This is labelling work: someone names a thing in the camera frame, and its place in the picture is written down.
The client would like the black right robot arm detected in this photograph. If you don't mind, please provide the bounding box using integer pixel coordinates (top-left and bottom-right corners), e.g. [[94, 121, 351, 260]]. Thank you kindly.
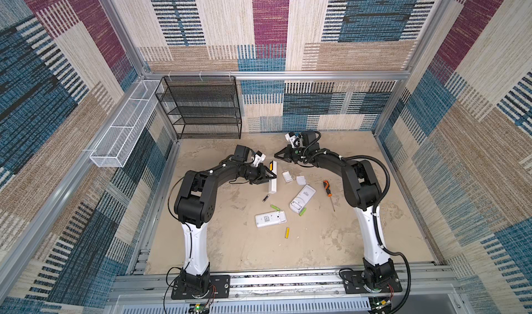
[[274, 131, 411, 295]]

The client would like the white remote control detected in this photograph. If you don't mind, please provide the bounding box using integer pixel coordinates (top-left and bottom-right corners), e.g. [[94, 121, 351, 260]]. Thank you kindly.
[[255, 210, 287, 228], [289, 185, 316, 214]]

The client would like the orange black handle screwdriver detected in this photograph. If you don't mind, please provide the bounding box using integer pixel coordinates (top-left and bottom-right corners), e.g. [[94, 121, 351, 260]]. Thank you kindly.
[[323, 180, 335, 211]]

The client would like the white battery cover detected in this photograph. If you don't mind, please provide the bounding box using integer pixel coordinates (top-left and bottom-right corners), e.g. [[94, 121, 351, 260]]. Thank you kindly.
[[282, 171, 293, 183], [296, 175, 307, 186]]

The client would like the white wire mesh basket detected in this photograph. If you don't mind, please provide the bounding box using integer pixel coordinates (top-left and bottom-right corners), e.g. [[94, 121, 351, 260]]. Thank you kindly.
[[90, 80, 159, 168]]

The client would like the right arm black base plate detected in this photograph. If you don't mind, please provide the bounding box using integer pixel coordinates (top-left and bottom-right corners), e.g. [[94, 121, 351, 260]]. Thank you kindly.
[[338, 268, 403, 295]]

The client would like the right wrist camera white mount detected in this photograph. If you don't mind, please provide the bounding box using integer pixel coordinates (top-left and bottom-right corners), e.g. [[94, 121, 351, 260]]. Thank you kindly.
[[285, 132, 302, 149]]

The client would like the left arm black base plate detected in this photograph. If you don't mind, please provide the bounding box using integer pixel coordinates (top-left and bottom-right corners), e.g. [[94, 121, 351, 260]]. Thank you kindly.
[[170, 273, 231, 300]]

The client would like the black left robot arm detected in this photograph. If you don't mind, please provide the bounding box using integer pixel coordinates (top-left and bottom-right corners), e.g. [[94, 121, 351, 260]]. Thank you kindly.
[[173, 145, 277, 294]]

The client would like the slim white remote black screen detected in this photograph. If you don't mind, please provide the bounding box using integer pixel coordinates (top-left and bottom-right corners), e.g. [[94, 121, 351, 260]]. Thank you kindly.
[[269, 161, 277, 194]]

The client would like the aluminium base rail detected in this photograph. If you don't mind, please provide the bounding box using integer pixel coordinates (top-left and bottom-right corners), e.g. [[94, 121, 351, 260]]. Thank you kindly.
[[104, 263, 472, 313]]

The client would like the black corrugated cable hose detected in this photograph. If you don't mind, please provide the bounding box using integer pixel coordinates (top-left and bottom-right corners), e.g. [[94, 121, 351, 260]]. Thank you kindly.
[[340, 155, 412, 314]]

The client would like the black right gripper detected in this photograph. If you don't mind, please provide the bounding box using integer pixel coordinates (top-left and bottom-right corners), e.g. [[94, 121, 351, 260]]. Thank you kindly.
[[273, 144, 308, 164]]

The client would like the black wire mesh shelf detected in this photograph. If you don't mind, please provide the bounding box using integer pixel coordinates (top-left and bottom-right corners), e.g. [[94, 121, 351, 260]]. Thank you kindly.
[[155, 76, 242, 139]]

